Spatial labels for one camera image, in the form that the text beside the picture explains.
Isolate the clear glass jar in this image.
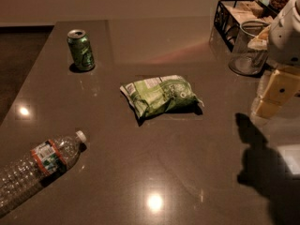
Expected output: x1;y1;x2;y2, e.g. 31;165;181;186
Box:
228;20;268;76

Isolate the black wire basket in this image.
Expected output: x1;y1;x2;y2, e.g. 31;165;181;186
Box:
214;0;278;51

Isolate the white paper sheet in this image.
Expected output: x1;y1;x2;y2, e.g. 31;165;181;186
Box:
277;144;300;176

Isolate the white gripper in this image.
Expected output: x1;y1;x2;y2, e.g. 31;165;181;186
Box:
251;14;300;119

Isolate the green snack bag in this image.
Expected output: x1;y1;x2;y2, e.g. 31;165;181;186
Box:
120;75;203;119

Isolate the green soda can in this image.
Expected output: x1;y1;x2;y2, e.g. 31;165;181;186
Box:
67;29;95;71

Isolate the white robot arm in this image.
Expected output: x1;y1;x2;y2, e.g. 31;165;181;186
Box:
251;0;300;120

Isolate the clear plastic water bottle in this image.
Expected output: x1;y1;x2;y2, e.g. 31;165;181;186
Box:
0;130;86;218

